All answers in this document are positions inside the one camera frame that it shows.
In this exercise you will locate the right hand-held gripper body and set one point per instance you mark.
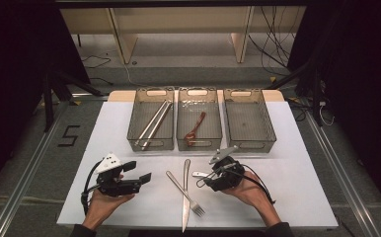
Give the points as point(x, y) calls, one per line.
point(229, 174)

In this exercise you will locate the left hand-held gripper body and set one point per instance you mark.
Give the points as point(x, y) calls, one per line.
point(119, 186)

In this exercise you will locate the white ceramic spoon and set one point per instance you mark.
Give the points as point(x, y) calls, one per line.
point(199, 174)

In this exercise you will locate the metal table knife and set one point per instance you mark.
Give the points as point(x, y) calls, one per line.
point(186, 204)

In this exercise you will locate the metal fork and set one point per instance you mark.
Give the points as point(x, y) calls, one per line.
point(178, 188)

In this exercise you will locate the smoky transparent plastic bin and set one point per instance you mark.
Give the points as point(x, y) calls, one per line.
point(139, 131)
point(247, 123)
point(208, 131)

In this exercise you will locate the white chopstick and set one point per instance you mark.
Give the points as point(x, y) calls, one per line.
point(156, 126)
point(151, 123)

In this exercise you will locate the person's left hand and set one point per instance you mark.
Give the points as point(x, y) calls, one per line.
point(103, 210)

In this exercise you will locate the person's right hand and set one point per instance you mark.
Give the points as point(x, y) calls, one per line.
point(252, 194)

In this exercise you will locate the light wooden table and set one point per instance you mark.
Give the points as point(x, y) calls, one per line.
point(121, 96)

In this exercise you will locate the black metal stand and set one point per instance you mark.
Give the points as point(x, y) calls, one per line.
point(315, 95)
point(48, 105)

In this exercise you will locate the black curtain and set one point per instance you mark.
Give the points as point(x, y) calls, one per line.
point(14, 82)
point(359, 82)

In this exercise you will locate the beige wooden desk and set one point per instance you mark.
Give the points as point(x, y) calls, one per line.
point(178, 19)

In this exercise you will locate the black overhead bar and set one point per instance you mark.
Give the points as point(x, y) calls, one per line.
point(178, 3)

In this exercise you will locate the metal floor rail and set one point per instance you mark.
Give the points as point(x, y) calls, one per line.
point(343, 177)
point(24, 184)

